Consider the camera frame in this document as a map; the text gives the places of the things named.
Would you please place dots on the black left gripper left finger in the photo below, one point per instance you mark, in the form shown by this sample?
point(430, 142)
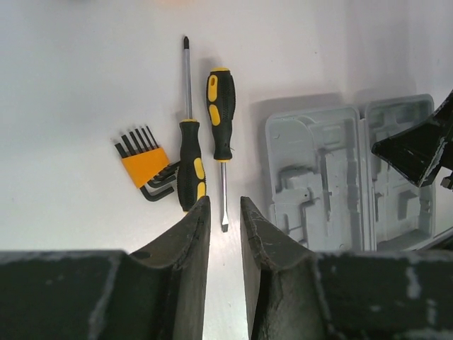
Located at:
point(156, 292)

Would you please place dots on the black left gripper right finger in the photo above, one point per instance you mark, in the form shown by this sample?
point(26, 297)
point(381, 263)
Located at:
point(294, 293)

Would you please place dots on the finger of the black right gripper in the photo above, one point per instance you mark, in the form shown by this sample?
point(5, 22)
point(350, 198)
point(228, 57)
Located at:
point(419, 152)

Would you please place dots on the grey plastic tool case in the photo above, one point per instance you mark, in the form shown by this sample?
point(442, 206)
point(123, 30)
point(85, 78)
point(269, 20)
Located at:
point(330, 193)

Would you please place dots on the hex key set orange holder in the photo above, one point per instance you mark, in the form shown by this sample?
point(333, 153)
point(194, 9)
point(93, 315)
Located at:
point(146, 163)

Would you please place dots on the phillips screwdriver black yellow handle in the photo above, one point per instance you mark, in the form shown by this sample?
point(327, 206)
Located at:
point(191, 178)

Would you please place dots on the flathead screwdriver black yellow handle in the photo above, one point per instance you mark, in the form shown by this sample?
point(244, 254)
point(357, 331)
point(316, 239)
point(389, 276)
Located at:
point(221, 105)

